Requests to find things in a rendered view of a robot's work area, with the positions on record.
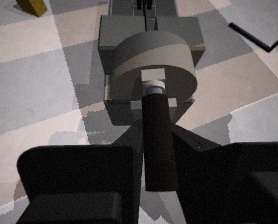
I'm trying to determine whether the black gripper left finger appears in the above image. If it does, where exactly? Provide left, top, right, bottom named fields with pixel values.
left=16, top=119, right=144, bottom=224

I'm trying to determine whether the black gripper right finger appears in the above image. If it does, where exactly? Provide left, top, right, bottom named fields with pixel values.
left=171, top=122, right=278, bottom=224

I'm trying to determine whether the black l-shaped bar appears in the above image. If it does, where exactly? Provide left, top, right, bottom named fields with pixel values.
left=228, top=22, right=278, bottom=53

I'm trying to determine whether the small brass block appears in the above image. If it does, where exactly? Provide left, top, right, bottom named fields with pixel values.
left=16, top=0, right=48, bottom=17

